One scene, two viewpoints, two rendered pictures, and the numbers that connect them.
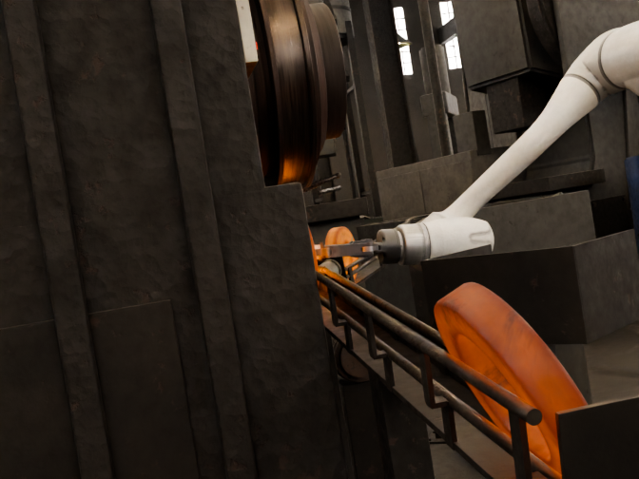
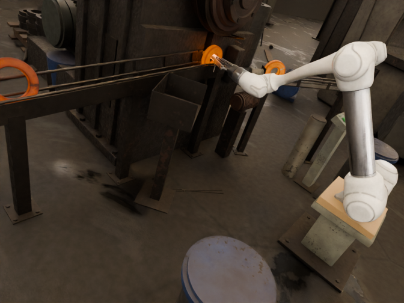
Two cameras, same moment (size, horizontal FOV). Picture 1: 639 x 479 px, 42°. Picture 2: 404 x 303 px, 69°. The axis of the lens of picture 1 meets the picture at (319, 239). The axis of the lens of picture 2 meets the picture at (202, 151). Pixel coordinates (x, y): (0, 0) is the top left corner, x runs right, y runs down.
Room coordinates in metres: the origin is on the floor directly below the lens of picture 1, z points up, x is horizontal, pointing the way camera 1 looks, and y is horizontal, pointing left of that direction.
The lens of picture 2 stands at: (0.55, -1.34, 1.23)
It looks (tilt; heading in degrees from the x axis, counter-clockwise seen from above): 33 degrees down; 45
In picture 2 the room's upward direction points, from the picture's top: 18 degrees clockwise
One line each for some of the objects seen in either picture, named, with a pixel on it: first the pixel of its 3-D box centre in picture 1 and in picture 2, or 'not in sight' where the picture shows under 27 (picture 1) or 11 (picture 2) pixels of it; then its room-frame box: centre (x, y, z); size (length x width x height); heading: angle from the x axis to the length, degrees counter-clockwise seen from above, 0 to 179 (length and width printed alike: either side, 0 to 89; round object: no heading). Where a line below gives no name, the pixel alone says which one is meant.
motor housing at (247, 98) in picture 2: (362, 430); (235, 124); (2.09, -0.03, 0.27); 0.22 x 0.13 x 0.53; 11
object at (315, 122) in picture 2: not in sight; (302, 147); (2.48, -0.41, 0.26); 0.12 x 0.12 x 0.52
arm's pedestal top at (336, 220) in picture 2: not in sight; (348, 210); (2.08, -1.01, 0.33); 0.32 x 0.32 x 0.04; 13
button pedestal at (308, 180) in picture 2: not in sight; (326, 152); (2.55, -0.56, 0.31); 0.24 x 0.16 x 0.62; 11
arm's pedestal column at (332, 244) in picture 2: not in sight; (332, 231); (2.08, -1.01, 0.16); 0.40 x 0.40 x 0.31; 13
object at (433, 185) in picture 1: (455, 233); not in sight; (6.11, -0.99, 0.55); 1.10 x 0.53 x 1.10; 31
